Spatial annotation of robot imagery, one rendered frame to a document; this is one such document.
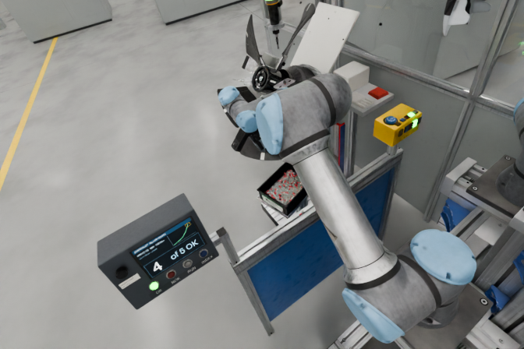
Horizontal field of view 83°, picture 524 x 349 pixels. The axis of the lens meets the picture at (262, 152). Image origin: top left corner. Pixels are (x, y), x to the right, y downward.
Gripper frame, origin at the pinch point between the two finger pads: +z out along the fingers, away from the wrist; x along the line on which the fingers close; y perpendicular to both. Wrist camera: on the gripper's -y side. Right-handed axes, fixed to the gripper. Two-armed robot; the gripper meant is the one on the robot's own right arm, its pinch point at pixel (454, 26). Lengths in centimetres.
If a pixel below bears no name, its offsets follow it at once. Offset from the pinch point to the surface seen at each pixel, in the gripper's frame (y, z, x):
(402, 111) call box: -15.1, 40.7, 7.7
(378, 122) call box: -17.3, 41.2, -3.5
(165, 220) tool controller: -13, 23, -90
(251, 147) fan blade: -49, 49, -47
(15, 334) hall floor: -109, 147, -215
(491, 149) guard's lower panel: 8, 71, 45
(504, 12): -7.6, 12.9, 45.9
